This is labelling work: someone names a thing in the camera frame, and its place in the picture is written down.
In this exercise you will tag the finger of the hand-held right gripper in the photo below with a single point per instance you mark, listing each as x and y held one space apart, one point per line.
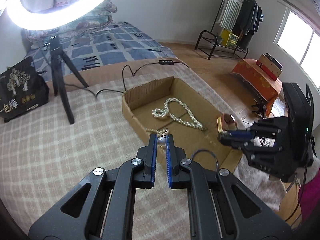
262 157
240 134

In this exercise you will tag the dark green jacket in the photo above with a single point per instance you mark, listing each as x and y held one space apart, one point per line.
243 15

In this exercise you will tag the pink checkered blanket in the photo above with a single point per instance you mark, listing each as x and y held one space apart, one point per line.
62 155

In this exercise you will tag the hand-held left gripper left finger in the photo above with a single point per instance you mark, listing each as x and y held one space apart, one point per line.
153 152

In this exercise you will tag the blue patterned bed sheet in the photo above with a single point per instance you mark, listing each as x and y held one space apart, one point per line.
112 50

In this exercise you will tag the small silver earring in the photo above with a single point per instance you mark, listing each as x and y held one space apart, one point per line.
161 141

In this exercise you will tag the black clothes rack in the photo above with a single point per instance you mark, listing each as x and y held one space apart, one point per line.
203 31

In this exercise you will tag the small black stand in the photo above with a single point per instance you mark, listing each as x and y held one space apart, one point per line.
259 108

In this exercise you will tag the green striped towel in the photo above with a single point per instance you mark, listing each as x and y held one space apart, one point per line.
231 10

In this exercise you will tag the orange cloth covered table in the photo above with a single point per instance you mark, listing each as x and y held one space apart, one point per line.
260 85

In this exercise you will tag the black snack bag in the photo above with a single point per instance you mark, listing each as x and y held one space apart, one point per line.
22 92

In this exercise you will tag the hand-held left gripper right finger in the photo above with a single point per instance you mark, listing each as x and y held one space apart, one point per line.
169 155

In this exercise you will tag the small blue cloth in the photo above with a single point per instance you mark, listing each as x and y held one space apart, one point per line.
261 17

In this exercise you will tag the folded floral quilt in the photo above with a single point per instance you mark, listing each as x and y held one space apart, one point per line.
100 12

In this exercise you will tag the dark metal bangle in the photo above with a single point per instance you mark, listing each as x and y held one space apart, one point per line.
205 150

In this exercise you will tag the dark grey shirt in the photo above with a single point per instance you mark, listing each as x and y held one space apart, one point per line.
256 17

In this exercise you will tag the brown cardboard carton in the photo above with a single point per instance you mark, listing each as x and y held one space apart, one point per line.
268 67

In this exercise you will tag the window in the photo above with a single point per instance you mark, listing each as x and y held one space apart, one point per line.
292 30

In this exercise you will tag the cardboard box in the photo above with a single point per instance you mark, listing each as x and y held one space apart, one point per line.
190 100

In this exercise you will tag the black tripod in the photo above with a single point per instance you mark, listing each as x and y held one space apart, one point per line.
56 62

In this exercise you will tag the yellow box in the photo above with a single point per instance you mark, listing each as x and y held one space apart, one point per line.
230 38

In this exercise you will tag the person's magenta clothing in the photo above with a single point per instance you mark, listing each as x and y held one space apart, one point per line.
311 197

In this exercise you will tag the small grey pot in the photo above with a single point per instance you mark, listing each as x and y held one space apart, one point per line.
220 39

